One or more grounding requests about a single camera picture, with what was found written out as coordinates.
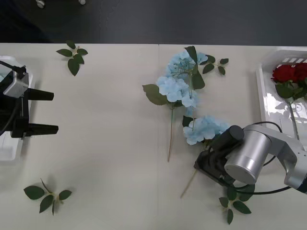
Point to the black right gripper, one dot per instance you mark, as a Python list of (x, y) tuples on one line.
[(211, 165)]

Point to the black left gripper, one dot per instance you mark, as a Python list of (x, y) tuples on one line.
[(20, 115)]

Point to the red rose with green stem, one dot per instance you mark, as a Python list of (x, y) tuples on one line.
[(302, 72), (284, 73)]

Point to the silver and black left arm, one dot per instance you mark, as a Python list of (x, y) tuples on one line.
[(20, 69)]

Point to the silver and black right arm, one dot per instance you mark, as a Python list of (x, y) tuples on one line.
[(251, 153)]

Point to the shallow white box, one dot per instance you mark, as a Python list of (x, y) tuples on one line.
[(268, 103), (9, 148)]

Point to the loose green leaf sprig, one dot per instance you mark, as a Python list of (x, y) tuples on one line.
[(33, 191), (208, 68), (241, 207), (73, 65)]

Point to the white caster wheel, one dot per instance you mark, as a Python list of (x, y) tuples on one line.
[(82, 2), (40, 3)]

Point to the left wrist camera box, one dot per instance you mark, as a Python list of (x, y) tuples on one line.
[(16, 83)]

